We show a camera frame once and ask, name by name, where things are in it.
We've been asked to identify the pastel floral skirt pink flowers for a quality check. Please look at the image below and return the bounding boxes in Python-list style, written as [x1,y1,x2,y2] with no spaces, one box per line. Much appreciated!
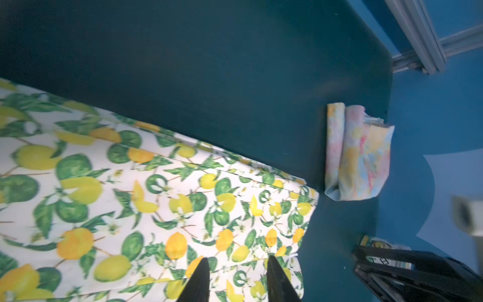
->
[325,103,395,201]

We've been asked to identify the lemon print skirt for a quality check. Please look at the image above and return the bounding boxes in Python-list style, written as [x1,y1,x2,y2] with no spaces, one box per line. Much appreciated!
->
[1,79,319,301]

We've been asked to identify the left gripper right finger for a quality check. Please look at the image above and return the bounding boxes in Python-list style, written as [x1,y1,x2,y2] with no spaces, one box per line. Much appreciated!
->
[267,255,301,302]

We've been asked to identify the aluminium frame back rail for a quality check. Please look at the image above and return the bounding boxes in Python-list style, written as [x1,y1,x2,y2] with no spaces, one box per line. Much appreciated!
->
[386,1,482,75]

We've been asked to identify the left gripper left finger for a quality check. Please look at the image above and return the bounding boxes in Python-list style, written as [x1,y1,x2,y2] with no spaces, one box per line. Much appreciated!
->
[177,258,210,302]

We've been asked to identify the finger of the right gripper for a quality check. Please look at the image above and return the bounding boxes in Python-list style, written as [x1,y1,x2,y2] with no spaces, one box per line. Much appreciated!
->
[352,245,482,301]

